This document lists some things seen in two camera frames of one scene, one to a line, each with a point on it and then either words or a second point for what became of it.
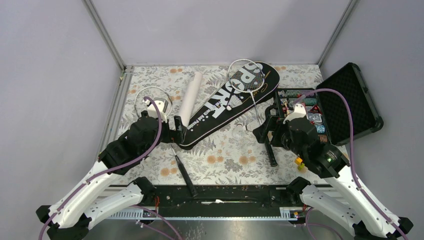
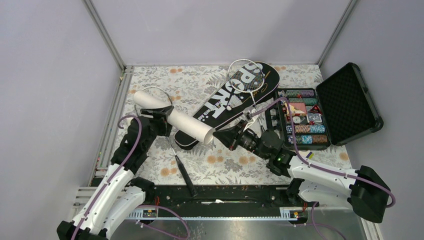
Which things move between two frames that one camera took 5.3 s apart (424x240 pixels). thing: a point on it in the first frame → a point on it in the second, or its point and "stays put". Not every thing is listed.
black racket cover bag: x=246 y=93 stays put
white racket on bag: x=248 y=76 stays put
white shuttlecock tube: x=191 y=96 → x=176 y=119
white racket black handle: x=153 y=92 stays put
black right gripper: x=260 y=133 → x=228 y=137
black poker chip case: x=329 y=110 stays put
